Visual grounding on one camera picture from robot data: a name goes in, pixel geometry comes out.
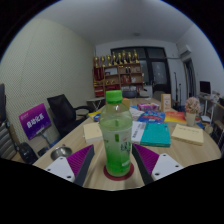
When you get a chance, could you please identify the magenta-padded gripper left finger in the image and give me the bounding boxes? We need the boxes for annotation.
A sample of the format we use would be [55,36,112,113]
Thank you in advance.
[44,144,95,187]

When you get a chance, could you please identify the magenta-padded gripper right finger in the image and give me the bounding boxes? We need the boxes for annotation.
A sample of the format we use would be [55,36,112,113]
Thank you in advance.
[131,143,184,186]

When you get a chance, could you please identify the green drink bottle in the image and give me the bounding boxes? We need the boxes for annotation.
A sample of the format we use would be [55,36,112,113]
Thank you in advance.
[99,89,134,178]

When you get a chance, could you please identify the small metal cup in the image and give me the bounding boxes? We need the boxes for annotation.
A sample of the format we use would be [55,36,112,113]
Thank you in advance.
[50,144,74,161]

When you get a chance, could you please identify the teal book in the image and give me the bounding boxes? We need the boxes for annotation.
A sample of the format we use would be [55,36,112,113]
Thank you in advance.
[139,122,172,148]

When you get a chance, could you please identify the black hard suitcase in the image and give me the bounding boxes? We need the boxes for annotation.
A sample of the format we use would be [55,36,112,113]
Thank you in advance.
[18,142,39,165]

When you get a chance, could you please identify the pale yellow book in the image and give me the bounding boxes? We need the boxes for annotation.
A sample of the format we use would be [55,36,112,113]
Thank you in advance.
[82,122,104,144]
[171,123,205,147]

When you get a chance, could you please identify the white printed book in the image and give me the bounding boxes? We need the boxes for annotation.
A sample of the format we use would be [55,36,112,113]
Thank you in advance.
[130,120,147,144]

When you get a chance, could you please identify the orange yellow book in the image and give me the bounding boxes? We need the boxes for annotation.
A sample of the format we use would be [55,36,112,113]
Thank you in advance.
[164,111,188,124]

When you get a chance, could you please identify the blue colourful book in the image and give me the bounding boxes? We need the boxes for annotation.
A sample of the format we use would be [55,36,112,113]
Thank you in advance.
[137,110,166,125]

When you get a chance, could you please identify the flat round red coaster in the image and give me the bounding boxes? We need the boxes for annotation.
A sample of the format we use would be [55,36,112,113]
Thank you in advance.
[102,162,135,182]

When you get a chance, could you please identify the purple sign board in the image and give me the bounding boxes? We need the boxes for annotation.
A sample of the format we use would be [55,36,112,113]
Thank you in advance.
[18,102,52,141]

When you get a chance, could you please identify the black office chair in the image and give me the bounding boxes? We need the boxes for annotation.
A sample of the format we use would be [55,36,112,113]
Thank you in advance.
[46,93,91,138]

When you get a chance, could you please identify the silver ribbed suitcase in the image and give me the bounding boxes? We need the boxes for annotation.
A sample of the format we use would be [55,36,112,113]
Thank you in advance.
[0,121,18,160]

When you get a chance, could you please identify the pink flat box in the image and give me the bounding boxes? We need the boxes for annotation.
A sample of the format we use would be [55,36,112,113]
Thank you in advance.
[136,102,160,112]

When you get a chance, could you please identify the yellow flat book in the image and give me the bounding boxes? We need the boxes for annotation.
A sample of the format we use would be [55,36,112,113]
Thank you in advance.
[88,110,102,123]

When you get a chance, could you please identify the orange upright carton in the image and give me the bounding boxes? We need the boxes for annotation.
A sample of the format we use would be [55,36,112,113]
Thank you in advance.
[160,93,172,113]

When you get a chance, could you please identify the pink flowers in white pot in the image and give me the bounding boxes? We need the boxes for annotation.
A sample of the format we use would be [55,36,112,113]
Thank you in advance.
[184,96,202,127]

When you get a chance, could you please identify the yellow gift box red ribbon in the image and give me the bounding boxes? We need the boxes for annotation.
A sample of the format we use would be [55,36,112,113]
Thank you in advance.
[121,97,131,109]

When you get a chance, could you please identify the small round white table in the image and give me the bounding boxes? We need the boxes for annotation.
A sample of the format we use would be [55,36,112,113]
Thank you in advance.
[86,97,106,113]

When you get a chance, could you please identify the wooden side desk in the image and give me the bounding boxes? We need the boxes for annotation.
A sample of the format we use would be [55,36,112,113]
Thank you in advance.
[199,94,224,148]

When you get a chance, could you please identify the black computer monitor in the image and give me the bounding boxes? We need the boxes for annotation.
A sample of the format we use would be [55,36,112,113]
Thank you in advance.
[199,80,212,96]

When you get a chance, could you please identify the wooden shelf unit with trophies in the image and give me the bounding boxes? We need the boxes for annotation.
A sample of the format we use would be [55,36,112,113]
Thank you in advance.
[92,49,144,98]

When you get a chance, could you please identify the dark suitcase with tan straps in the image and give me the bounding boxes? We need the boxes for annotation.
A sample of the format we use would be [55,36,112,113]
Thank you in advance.
[0,83,7,123]

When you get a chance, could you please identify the white wall air conditioner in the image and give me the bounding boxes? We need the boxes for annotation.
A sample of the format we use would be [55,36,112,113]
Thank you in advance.
[179,44,194,61]

